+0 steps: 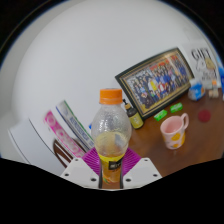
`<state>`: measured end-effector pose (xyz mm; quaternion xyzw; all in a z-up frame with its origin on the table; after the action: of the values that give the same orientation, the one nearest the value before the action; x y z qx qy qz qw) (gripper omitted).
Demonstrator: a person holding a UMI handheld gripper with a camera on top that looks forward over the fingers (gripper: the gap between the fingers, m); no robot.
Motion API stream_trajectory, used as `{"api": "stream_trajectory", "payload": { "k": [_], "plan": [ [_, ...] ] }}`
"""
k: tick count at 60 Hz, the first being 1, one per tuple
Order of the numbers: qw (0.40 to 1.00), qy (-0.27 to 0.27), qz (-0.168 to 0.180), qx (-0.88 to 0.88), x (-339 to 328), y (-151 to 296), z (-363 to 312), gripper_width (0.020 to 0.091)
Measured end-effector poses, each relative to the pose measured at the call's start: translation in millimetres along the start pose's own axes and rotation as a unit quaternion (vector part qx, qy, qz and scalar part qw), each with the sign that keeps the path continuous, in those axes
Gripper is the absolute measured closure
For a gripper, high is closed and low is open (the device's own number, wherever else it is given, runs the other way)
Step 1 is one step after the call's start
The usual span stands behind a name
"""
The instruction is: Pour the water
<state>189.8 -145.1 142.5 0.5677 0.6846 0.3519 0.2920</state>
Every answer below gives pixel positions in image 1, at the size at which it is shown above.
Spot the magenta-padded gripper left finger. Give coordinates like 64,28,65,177
60,147,102,190

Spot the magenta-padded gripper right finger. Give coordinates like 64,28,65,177
120,148,163,190

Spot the orange juice bottle orange cap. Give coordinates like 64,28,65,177
90,87,133,190

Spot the pink mug with yellow spots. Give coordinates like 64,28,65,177
159,112,190,150

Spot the white flat panel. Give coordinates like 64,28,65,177
8,118,64,176

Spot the brown pump bottle yellow label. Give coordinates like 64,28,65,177
122,98,145,130

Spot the flat round red coaster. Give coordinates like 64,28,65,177
197,109,212,123

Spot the framed group picture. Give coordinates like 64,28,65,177
114,47,195,120

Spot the blue tissue pack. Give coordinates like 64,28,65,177
187,78,206,102

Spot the floral pouch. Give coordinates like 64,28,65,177
208,88,221,99

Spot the white paper gift bag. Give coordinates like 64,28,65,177
181,41,221,91

